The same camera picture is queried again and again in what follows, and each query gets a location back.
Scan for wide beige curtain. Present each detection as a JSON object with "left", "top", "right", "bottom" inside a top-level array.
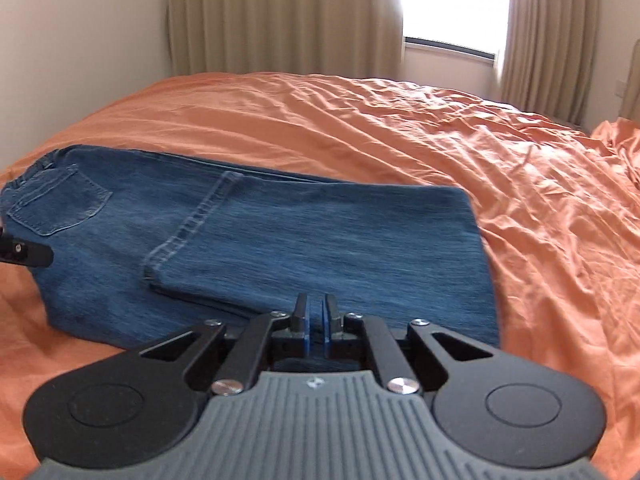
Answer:
[{"left": 166, "top": 0, "right": 407, "bottom": 81}]

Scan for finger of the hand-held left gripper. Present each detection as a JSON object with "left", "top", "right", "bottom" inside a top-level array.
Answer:
[{"left": 0, "top": 229, "right": 55, "bottom": 267}]

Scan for narrow beige curtain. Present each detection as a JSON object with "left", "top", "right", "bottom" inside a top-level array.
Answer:
[{"left": 499, "top": 0, "right": 602, "bottom": 113}]

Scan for orange bed sheet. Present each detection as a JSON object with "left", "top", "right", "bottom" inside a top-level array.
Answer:
[{"left": 0, "top": 72, "right": 640, "bottom": 480}]

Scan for beige bed headboard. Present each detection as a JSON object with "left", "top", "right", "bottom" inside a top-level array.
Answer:
[{"left": 620, "top": 35, "right": 640, "bottom": 126}]

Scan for crumpled orange duvet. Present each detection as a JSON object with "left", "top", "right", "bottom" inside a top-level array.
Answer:
[{"left": 590, "top": 117, "right": 640, "bottom": 186}]

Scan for window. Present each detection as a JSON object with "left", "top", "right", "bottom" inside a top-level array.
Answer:
[{"left": 401, "top": 0, "right": 512, "bottom": 61}]

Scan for blue denim pants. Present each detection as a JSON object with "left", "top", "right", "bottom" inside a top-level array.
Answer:
[{"left": 0, "top": 144, "right": 503, "bottom": 357}]

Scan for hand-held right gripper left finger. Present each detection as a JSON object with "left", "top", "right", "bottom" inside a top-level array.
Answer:
[{"left": 140, "top": 293, "right": 312, "bottom": 395}]

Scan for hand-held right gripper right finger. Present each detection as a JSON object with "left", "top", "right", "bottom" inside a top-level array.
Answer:
[{"left": 321, "top": 293, "right": 497, "bottom": 395}]

